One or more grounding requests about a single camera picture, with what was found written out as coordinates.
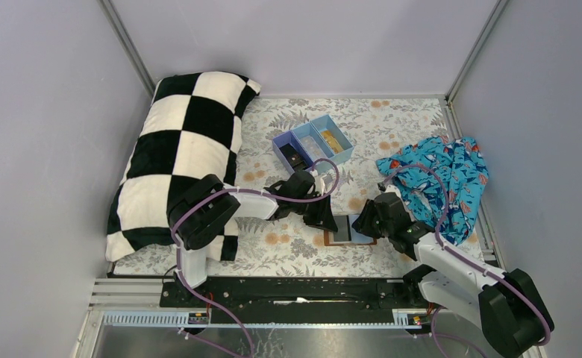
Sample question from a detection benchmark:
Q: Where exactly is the dark grey credit card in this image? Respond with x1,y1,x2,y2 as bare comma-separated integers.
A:
331,216,352,245

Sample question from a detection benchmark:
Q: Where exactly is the brown leather card holder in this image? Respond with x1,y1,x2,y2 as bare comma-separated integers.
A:
324,215,377,246

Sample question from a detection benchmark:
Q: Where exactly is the silver grey credit card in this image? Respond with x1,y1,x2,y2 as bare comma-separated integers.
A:
300,136,326,160

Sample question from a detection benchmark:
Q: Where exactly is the blue compartment organizer box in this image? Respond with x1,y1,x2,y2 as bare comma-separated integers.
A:
272,115,354,174

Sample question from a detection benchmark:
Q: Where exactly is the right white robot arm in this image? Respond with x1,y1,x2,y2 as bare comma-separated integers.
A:
351,192,554,357

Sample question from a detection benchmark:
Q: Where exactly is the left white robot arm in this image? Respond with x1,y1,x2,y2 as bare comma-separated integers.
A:
167,171,338,289

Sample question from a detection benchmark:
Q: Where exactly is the black item in box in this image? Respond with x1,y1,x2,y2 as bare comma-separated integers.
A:
280,144,308,172

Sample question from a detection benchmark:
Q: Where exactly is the blue patterned cloth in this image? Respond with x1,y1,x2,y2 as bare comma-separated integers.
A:
375,136,489,245

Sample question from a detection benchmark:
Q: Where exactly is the floral table mat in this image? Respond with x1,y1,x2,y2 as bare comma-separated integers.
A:
113,98,446,277

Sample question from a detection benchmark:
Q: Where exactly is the black white checkered pillow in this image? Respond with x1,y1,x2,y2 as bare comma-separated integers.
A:
105,72,261,262

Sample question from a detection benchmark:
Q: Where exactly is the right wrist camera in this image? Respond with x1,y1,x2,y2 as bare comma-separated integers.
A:
378,182,401,198

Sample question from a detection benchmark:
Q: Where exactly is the white slotted cable duct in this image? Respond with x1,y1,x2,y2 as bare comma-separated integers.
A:
103,311,423,330

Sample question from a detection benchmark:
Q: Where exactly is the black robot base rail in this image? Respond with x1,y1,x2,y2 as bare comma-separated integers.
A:
160,277,438,327

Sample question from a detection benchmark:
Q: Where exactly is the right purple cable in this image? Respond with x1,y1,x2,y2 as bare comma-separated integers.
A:
377,163,553,358

